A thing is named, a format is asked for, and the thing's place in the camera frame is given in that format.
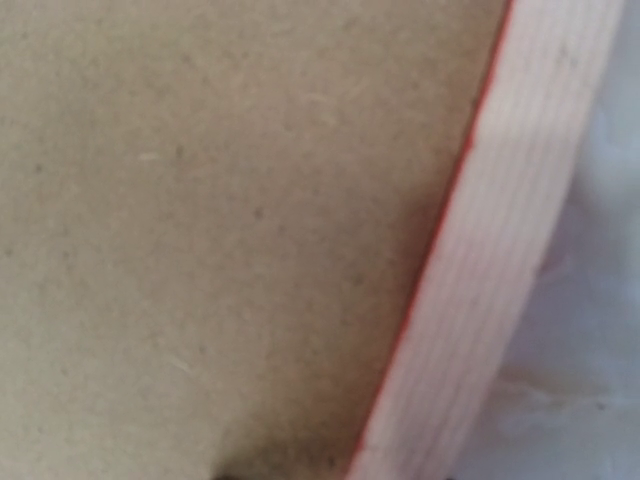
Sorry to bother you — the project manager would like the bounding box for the brown cardboard backing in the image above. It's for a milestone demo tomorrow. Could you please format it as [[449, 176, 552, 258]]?
[[1, 1, 506, 479]]

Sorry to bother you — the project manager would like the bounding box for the red wooden picture frame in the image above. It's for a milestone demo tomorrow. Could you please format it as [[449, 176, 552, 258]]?
[[346, 1, 624, 479]]

